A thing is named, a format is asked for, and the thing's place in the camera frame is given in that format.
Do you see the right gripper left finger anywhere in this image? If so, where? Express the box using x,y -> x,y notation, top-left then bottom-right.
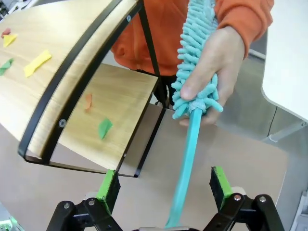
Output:
47,169 -> 127,231

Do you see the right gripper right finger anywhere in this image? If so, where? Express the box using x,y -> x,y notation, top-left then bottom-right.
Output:
203,166 -> 286,231

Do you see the teal chenille duster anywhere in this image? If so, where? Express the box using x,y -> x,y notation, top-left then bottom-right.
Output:
165,0 -> 224,228

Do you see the orange-sleeved left forearm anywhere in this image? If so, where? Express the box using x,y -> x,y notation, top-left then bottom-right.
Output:
213,0 -> 275,60

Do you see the person's left hand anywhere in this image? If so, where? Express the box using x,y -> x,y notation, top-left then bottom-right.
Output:
179,25 -> 248,127

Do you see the green paper scrap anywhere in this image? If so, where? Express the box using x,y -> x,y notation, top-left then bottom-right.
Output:
0,57 -> 14,77
98,117 -> 114,140

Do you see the orange-red paper scrap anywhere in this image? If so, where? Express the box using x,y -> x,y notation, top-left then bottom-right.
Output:
84,93 -> 93,113

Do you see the white table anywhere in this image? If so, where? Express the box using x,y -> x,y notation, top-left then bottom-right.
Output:
261,14 -> 308,142

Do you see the person in orange hoodie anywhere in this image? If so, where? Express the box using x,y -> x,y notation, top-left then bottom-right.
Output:
110,0 -> 193,108

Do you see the yellow paper scrap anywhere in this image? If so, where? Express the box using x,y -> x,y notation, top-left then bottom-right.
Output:
23,50 -> 53,78
2,33 -> 19,48

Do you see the wooden shelf black metal frame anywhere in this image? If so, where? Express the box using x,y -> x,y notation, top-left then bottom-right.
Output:
0,0 -> 167,179

